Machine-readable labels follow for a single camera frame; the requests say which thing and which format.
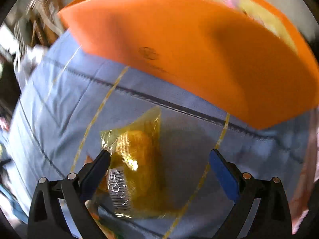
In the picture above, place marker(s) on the carved wooden chair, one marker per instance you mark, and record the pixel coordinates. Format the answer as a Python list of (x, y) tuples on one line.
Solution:
[(39, 25)]

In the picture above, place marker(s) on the orange cardboard box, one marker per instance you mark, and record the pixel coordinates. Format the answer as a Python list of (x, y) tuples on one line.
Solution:
[(206, 48)]

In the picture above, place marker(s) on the light blue quilted cloth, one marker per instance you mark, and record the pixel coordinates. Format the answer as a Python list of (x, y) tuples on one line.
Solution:
[(226, 178)]

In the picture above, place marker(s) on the yellow clear cake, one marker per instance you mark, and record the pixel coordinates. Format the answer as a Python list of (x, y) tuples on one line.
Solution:
[(135, 179)]

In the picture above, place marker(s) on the pink patterned cloth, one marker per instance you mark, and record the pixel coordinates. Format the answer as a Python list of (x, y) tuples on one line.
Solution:
[(308, 177)]

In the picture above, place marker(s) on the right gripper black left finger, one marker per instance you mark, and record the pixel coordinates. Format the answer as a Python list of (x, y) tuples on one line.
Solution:
[(46, 219)]

